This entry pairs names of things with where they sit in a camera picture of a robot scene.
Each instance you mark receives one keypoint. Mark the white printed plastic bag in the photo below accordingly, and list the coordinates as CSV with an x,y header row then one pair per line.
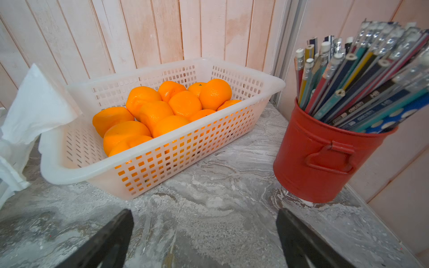
x,y
42,104

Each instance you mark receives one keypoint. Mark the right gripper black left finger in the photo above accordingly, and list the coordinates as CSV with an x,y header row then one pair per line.
x,y
107,248

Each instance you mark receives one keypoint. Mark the orange mandarin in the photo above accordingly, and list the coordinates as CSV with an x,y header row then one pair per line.
x,y
185,104
109,117
152,112
121,131
214,93

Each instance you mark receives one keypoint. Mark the red metal pencil bucket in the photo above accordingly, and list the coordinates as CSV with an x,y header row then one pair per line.
x,y
316,160

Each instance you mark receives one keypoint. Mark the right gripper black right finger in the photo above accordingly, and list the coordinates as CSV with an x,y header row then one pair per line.
x,y
302,247

